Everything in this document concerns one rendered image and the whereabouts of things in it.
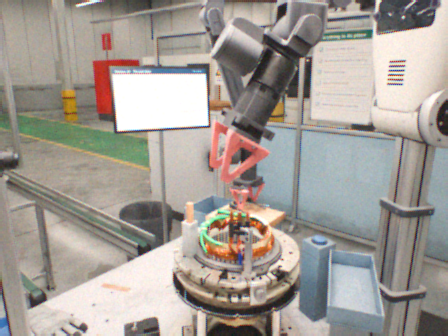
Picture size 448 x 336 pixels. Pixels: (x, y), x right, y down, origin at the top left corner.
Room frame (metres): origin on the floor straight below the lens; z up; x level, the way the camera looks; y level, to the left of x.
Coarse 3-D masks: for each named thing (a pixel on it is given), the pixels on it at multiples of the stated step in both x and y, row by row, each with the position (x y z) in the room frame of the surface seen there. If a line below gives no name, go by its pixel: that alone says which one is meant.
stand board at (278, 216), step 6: (252, 204) 1.17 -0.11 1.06; (234, 210) 1.11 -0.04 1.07; (246, 210) 1.11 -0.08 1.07; (252, 210) 1.11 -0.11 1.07; (264, 210) 1.11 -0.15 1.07; (270, 210) 1.11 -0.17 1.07; (276, 210) 1.11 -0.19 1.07; (210, 216) 1.06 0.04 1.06; (264, 216) 1.06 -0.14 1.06; (270, 216) 1.06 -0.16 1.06; (276, 216) 1.06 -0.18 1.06; (282, 216) 1.08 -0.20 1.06; (270, 222) 1.02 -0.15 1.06; (276, 222) 1.05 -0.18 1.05
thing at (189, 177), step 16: (208, 128) 3.09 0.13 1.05; (176, 144) 3.37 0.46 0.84; (192, 144) 3.22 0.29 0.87; (208, 144) 3.09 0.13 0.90; (176, 160) 3.37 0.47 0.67; (192, 160) 3.22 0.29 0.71; (208, 160) 3.06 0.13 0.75; (160, 176) 3.54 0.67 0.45; (176, 176) 3.38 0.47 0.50; (192, 176) 3.23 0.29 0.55; (208, 176) 3.09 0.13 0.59; (160, 192) 3.55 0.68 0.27; (176, 192) 3.38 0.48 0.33; (192, 192) 3.23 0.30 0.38; (208, 192) 3.09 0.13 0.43; (224, 192) 3.11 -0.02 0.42; (176, 208) 3.39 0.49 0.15
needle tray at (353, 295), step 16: (336, 256) 0.83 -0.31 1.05; (352, 256) 0.82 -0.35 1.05; (368, 256) 0.81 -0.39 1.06; (336, 272) 0.79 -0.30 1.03; (352, 272) 0.79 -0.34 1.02; (368, 272) 0.79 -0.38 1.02; (336, 288) 0.72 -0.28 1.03; (352, 288) 0.72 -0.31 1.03; (368, 288) 0.72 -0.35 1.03; (336, 304) 0.66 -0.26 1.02; (352, 304) 0.66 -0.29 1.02; (368, 304) 0.66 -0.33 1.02; (336, 320) 0.60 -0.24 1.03; (352, 320) 0.59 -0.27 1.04; (368, 320) 0.58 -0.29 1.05
